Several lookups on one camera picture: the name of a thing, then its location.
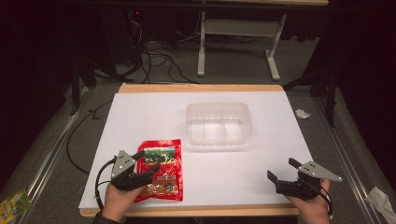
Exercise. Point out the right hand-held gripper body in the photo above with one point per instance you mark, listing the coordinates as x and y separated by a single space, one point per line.
300 186

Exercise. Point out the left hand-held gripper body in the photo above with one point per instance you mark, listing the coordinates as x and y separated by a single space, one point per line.
124 169

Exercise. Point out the red snack packet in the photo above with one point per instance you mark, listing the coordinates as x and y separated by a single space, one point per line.
168 186

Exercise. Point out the person's right hand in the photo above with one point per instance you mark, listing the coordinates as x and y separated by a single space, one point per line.
311 208

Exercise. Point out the person's left hand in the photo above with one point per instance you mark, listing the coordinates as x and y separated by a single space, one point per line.
120 202

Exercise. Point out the white table sheet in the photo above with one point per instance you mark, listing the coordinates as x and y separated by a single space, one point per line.
233 174

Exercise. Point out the crumpled white paper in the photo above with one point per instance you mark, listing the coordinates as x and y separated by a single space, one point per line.
302 114

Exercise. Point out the clear plastic container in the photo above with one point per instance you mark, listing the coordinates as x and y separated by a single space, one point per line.
218 124

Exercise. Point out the black stand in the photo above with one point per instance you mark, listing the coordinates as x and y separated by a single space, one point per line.
75 87
330 93

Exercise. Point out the green printed packet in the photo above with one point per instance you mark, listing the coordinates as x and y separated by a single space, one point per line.
14 205

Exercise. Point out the white-framed desk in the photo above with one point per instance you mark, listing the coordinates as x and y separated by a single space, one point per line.
239 26

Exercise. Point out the metal floor rail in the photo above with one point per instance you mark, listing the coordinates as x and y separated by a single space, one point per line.
348 161
46 161

